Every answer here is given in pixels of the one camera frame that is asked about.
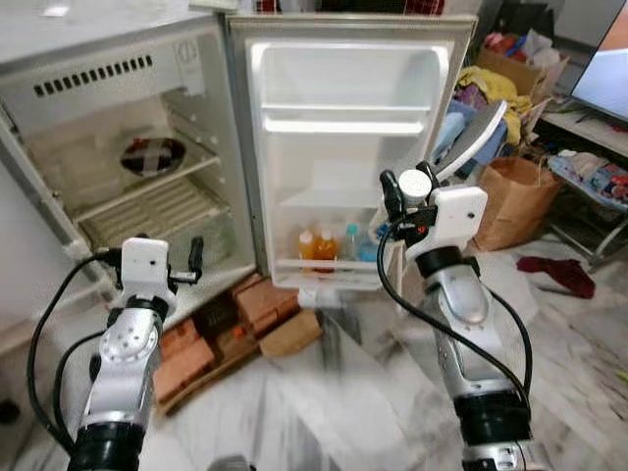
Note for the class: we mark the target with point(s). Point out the orange clay brick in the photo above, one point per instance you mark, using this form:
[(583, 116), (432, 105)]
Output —
[(265, 302), (182, 363)]

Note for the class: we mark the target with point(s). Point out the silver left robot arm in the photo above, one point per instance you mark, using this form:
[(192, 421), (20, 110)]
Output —
[(128, 363)]

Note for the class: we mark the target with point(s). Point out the orange drink bottle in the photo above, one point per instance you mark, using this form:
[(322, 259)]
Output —
[(328, 247), (308, 245)]

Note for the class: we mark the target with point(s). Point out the flat screen television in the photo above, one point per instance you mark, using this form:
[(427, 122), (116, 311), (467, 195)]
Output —
[(606, 74)]

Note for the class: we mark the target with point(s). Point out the grey fridge door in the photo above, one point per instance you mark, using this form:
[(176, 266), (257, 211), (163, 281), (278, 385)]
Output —
[(343, 167)]

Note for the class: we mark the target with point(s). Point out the dark red cloth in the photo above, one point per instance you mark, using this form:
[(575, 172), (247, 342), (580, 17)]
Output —
[(559, 277)]

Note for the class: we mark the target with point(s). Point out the yellow cloth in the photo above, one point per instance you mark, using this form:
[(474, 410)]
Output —
[(500, 90)]

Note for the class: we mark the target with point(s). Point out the brown paper bag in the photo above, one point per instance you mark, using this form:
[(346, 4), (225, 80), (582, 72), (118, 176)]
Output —
[(515, 206)]

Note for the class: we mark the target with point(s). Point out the dark bowl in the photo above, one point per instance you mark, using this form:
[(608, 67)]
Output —
[(152, 157)]

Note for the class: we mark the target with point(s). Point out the pale blue bottle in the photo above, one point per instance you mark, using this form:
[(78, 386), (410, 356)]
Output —
[(359, 245)]

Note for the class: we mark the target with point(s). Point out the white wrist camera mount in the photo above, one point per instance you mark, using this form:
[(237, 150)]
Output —
[(147, 273), (451, 218)]

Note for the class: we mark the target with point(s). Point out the white ribbed fridge shelf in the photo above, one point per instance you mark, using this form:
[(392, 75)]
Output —
[(157, 211)]

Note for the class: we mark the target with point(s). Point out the grey fridge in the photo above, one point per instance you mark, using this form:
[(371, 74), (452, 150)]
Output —
[(59, 59)]

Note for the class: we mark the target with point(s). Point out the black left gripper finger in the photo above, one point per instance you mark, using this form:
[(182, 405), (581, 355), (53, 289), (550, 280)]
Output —
[(196, 253)]

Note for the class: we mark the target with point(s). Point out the cardboard box of toys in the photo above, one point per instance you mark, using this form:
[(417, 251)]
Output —
[(535, 71)]

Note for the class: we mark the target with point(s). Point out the grey television stand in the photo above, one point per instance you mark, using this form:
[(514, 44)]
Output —
[(589, 128)]

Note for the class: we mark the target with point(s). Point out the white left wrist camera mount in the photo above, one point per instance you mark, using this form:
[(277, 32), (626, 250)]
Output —
[(147, 273)]

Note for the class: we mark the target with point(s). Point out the grey padded ironing board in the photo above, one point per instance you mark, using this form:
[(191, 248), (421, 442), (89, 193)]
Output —
[(481, 132)]

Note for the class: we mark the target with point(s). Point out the colourful baby bouncer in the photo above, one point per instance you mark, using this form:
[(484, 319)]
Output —
[(594, 182)]

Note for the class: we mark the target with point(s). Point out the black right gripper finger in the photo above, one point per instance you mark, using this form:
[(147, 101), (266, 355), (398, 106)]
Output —
[(431, 173), (392, 194)]

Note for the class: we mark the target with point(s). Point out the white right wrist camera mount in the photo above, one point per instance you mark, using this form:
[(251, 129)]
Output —
[(451, 218)]

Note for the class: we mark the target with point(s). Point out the white round container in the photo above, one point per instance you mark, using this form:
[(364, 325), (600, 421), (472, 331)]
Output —
[(415, 183)]

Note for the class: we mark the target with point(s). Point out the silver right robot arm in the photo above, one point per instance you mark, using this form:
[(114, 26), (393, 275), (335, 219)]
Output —
[(471, 314)]

